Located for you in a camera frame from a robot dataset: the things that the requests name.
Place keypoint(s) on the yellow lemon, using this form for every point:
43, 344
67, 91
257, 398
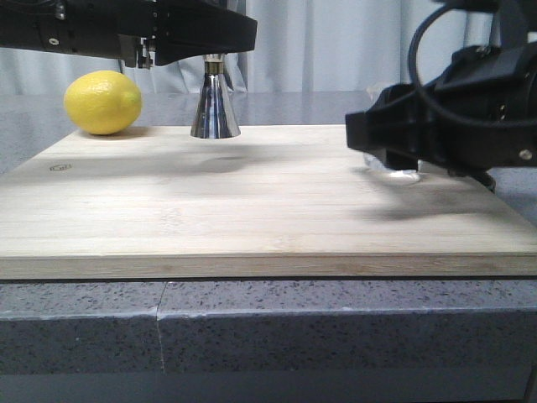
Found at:
103, 102

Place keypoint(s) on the light wooden cutting board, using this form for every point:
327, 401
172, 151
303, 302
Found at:
275, 201

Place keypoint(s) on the grey curtain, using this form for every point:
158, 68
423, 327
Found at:
301, 46

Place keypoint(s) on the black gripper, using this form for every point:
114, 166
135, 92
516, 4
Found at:
494, 84
117, 29

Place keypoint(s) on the silver double jigger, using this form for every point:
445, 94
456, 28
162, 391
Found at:
214, 117

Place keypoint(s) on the clear glass beaker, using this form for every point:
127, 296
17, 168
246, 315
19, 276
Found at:
378, 170

